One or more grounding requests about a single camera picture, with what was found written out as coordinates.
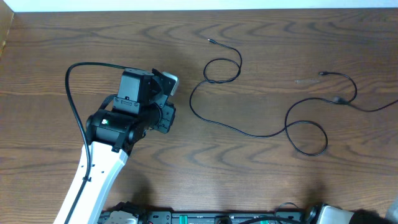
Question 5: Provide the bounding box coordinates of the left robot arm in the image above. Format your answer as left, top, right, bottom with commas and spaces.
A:
55, 68, 179, 223

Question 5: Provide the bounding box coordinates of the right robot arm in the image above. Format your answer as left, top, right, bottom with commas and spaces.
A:
302, 197, 397, 224

